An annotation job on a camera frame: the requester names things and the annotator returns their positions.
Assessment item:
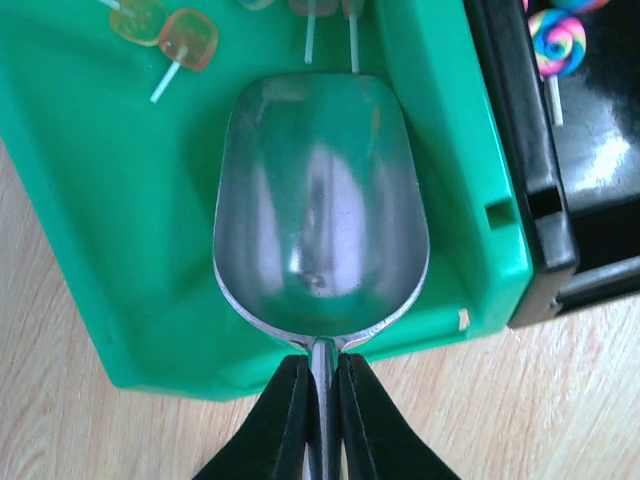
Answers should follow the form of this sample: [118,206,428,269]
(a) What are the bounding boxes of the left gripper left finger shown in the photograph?
[195,355,311,480]

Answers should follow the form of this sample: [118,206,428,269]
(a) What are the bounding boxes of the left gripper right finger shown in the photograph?
[337,353,458,480]

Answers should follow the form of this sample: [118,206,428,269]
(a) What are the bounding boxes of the silver metal scoop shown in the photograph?
[212,73,430,479]

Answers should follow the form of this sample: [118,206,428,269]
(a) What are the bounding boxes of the black bin with swirl lollipops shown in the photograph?
[465,1,639,329]

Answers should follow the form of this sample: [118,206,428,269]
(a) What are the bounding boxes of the green bin with square lollipops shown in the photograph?
[1,1,533,401]

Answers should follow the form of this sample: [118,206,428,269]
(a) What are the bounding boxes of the orange square lollipop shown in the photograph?
[150,8,219,103]

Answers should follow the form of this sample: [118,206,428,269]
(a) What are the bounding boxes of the rainbow swirl lollipop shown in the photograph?
[528,8,587,126]

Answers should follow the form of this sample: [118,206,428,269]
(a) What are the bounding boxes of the yellow square lollipop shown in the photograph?
[100,0,169,47]

